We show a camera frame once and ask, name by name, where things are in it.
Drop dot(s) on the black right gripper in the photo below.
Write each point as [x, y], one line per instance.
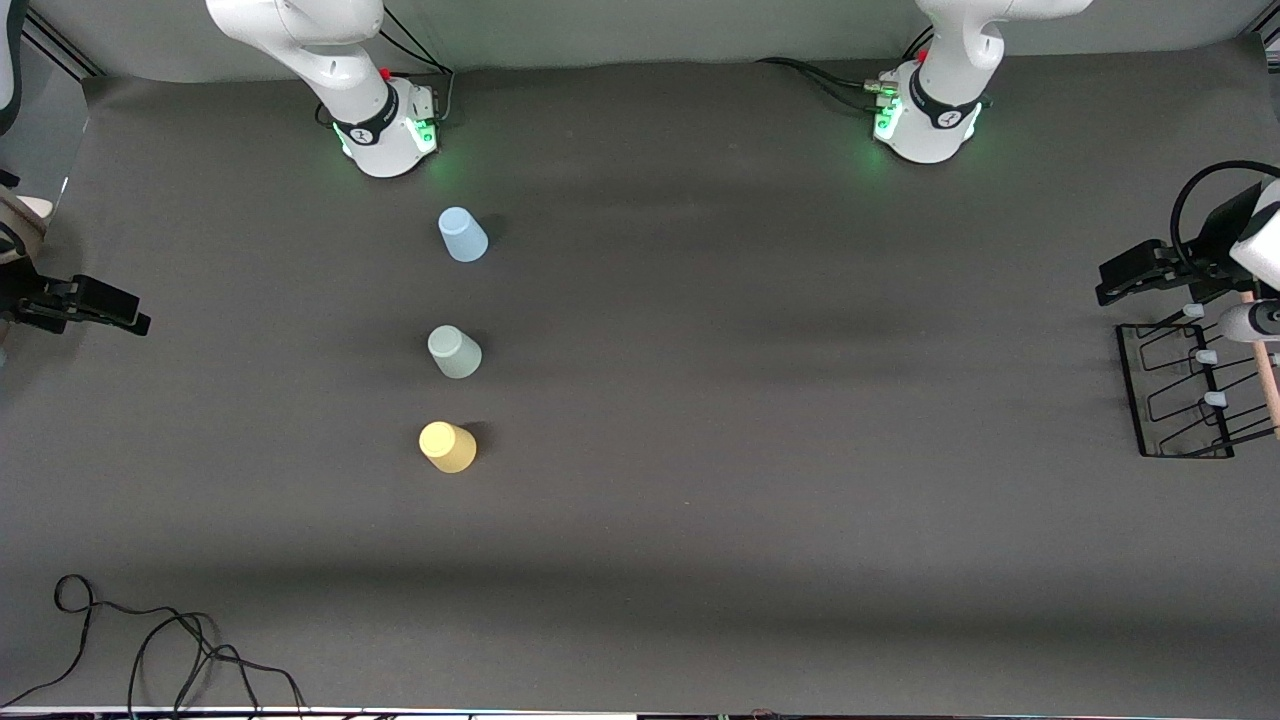
[22, 294]

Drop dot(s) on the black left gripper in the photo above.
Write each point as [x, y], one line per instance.
[1206, 268]

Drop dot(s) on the pale green plastic cup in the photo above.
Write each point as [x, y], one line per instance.
[456, 355]

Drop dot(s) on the yellow plastic cup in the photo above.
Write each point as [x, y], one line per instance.
[450, 450]

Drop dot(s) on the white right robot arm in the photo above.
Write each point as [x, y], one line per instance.
[340, 60]

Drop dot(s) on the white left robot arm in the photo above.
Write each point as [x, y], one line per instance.
[940, 100]

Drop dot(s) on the pale blue plastic cup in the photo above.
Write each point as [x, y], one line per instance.
[464, 240]

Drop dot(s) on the beige box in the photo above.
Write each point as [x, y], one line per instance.
[25, 215]

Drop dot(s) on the dark grey table cloth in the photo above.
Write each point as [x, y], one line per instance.
[800, 550]

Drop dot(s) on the black aluminium frame rail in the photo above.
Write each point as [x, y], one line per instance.
[60, 45]
[1270, 38]

